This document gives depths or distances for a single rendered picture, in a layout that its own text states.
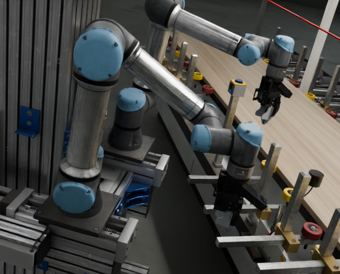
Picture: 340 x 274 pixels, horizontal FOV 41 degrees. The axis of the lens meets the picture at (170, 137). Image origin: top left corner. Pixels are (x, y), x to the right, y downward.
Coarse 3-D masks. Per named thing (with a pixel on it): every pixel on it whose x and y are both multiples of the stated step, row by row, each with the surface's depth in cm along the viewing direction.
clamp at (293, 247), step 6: (276, 228) 190; (276, 234) 190; (282, 234) 186; (288, 234) 186; (288, 240) 182; (282, 246) 186; (288, 246) 181; (294, 246) 182; (288, 252) 183; (294, 252) 184
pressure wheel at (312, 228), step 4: (304, 224) 188; (308, 224) 188; (312, 224) 189; (304, 228) 186; (308, 228) 186; (312, 228) 186; (316, 228) 187; (320, 228) 187; (304, 232) 186; (308, 232) 184; (312, 232) 184; (316, 232) 184; (320, 232) 185; (308, 236) 184; (312, 236) 184; (316, 236) 184; (304, 248) 191
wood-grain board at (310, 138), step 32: (224, 64) 370; (256, 64) 387; (224, 96) 305; (256, 96) 316; (288, 128) 276; (320, 128) 285; (288, 160) 238; (320, 160) 245; (320, 192) 214; (320, 224) 194
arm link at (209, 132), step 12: (204, 120) 130; (216, 120) 130; (192, 132) 127; (204, 132) 123; (216, 132) 123; (228, 132) 124; (192, 144) 124; (204, 144) 123; (216, 144) 123; (228, 144) 123
